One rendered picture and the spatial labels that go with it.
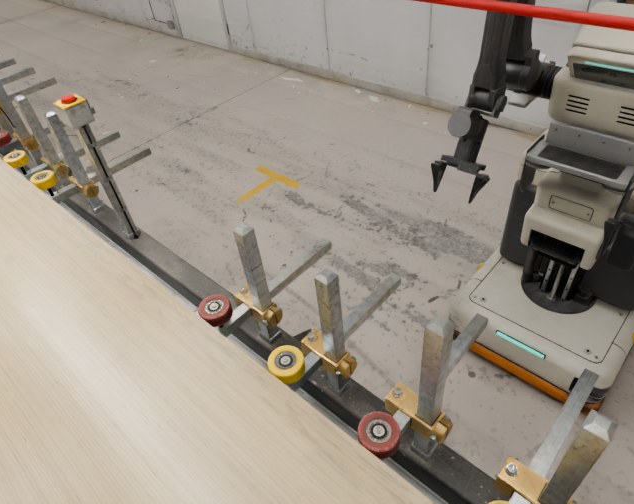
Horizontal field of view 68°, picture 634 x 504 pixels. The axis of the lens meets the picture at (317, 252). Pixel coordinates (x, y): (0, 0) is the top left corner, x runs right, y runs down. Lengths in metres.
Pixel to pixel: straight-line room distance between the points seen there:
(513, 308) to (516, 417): 0.42
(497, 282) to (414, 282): 0.49
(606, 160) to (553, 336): 0.76
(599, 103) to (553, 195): 0.31
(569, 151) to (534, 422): 1.07
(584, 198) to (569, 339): 0.62
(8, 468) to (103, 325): 0.35
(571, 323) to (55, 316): 1.72
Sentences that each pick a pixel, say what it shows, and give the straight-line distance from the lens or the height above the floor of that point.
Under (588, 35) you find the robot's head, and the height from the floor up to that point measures 1.34.
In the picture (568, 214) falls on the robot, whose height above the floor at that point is 0.82.
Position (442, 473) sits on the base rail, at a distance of 1.15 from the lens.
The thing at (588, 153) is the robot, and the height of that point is 1.04.
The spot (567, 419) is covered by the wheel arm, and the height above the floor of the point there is 0.84.
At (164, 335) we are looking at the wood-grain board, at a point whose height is 0.90.
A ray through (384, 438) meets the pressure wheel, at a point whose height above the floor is 0.91.
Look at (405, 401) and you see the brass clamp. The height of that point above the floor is 0.85.
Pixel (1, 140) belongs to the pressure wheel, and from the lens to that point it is 2.41.
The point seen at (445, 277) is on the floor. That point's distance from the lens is 2.46.
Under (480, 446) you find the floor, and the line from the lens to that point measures 1.98.
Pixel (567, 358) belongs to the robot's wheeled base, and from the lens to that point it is 1.93.
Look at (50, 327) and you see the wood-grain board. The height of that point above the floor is 0.90.
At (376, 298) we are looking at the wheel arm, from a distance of 1.24.
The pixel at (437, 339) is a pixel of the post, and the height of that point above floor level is 1.13.
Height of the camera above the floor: 1.76
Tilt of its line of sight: 43 degrees down
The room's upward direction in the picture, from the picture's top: 7 degrees counter-clockwise
